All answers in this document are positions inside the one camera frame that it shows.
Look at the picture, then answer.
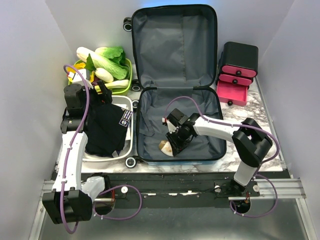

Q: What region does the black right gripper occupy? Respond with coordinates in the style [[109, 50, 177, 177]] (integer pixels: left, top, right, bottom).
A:
[[165, 127, 190, 155]]

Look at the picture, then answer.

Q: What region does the black garment with label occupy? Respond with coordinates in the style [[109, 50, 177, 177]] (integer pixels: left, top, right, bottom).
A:
[[84, 98, 134, 158]]

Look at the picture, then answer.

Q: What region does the blue fish print suitcase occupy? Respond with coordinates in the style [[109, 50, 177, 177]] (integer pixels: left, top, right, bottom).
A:
[[123, 4, 227, 164]]

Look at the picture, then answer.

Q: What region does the black bag with pink trim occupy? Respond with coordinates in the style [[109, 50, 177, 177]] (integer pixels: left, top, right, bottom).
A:
[[215, 41, 259, 106]]

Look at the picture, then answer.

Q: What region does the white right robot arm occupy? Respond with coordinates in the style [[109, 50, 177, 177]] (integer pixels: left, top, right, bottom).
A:
[[162, 108, 273, 196]]

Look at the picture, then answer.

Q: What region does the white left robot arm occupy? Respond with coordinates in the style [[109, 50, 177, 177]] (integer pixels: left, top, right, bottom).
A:
[[42, 81, 111, 224]]

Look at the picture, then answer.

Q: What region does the green white leek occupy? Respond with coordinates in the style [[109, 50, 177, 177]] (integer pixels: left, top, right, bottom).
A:
[[104, 79, 130, 89]]

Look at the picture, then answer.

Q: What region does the white rectangular tray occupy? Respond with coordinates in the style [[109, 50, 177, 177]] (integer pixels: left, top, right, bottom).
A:
[[83, 95, 134, 163]]

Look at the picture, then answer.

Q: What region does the white radish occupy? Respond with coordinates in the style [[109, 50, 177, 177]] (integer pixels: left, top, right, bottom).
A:
[[95, 67, 114, 83]]

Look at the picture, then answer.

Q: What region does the white napa cabbage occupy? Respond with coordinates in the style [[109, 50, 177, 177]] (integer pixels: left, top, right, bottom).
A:
[[76, 47, 129, 80]]

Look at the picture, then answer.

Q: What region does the green vegetable basket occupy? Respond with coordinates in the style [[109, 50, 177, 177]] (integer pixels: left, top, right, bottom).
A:
[[67, 58, 133, 96]]

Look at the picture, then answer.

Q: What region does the yellow flower cabbage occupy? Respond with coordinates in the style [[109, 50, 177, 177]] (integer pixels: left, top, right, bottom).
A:
[[66, 60, 95, 85]]

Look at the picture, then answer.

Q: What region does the green leafy lettuce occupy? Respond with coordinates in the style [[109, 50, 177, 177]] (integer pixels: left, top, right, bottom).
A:
[[94, 46, 126, 66]]

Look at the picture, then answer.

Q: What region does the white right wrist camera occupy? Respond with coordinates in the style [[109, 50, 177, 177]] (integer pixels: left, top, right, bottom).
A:
[[161, 117, 180, 134]]

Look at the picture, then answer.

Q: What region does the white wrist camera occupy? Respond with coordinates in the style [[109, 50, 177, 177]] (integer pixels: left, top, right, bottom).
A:
[[67, 68, 90, 85], [161, 117, 180, 134]]

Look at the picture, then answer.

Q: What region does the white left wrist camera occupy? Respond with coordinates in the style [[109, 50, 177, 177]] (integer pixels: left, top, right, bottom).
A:
[[67, 68, 90, 85]]

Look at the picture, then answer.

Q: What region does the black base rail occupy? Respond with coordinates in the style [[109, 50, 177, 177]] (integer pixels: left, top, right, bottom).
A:
[[51, 171, 262, 210]]

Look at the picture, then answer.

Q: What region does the aluminium frame rail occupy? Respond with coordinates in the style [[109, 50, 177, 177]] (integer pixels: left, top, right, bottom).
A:
[[27, 177, 315, 240]]

